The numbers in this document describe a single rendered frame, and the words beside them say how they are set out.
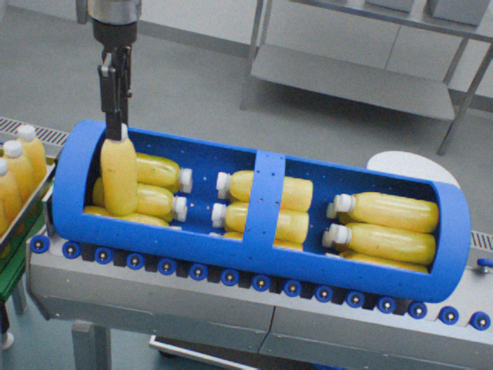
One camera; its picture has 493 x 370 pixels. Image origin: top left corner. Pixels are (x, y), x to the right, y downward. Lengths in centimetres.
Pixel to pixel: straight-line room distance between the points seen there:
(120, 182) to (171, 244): 17
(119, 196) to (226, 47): 352
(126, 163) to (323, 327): 61
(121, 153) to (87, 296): 42
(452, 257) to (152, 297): 69
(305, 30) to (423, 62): 102
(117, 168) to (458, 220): 72
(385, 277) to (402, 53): 345
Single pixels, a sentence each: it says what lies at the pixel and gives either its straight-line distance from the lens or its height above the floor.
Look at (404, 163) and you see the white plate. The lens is 159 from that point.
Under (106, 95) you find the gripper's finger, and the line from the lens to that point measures 92.
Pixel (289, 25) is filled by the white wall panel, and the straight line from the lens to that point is 436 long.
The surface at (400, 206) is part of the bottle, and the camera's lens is 113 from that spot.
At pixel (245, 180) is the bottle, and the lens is 107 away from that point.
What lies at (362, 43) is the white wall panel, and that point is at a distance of 438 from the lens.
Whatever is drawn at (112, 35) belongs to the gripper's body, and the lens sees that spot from 89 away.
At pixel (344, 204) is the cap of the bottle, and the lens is 112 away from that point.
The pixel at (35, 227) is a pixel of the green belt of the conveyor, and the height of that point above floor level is 90.
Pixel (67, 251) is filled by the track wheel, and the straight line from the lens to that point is 122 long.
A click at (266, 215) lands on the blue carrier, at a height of 118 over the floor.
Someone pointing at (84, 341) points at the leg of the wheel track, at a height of 58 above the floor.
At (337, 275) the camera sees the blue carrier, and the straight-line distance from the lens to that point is 110.
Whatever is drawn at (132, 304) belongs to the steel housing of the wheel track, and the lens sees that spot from 126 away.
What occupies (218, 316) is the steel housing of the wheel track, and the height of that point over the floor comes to 85.
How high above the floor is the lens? 185
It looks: 38 degrees down
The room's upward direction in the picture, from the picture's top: 11 degrees clockwise
